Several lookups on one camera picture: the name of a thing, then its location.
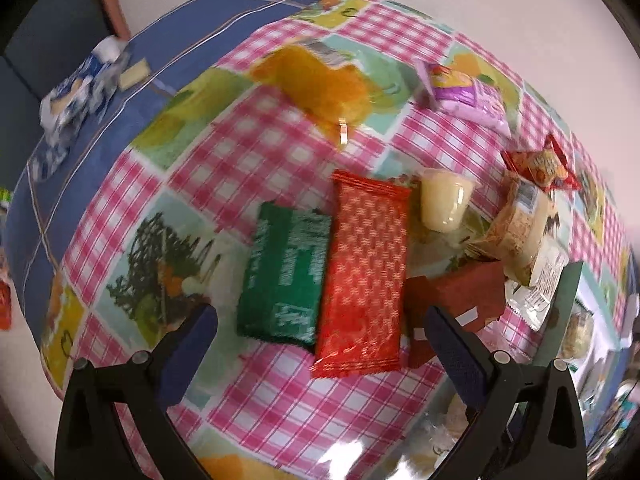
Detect orange-red wafer packet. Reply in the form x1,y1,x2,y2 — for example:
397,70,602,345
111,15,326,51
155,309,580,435
310,170,412,378

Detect white green cracker packet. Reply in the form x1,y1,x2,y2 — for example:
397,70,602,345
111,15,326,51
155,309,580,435
557,305,596,361

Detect red peanut packet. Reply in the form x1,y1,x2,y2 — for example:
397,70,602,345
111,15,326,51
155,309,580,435
501,135,581,192

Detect purple snack packet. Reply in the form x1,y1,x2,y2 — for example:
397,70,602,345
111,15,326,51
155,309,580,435
416,59,513,136

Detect beige cake packet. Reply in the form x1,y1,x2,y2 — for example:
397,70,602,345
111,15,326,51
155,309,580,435
467,180,556,286

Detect clear printed snack packet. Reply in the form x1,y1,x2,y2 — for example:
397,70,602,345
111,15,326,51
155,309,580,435
505,240,571,332

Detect dark red snack packet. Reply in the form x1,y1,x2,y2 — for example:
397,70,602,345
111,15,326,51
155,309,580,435
404,260,506,368

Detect cream jelly cup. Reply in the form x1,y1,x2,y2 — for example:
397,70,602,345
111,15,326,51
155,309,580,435
419,169,481,233

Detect printed checkered tablecloth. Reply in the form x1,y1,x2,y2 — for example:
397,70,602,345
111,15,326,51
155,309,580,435
10,0,640,480

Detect small cream block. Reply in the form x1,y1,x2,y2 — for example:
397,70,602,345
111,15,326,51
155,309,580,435
119,58,152,92

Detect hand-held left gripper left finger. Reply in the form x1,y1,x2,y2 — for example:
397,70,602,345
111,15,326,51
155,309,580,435
56,302,218,480

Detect yellow snack bag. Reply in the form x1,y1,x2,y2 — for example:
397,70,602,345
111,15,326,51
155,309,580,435
250,44,383,146

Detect green wafer packet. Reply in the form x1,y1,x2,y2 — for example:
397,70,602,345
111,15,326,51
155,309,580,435
236,201,333,347

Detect pale green storage box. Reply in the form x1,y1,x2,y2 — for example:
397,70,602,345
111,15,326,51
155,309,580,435
547,260,640,461

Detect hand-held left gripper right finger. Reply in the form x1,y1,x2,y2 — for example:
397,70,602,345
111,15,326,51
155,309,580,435
424,305,587,480

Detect dark blue cabinet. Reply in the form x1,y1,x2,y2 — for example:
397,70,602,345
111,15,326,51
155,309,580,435
0,0,116,126

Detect blue white tissue pack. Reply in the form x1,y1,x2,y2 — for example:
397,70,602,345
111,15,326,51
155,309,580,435
27,36,132,181

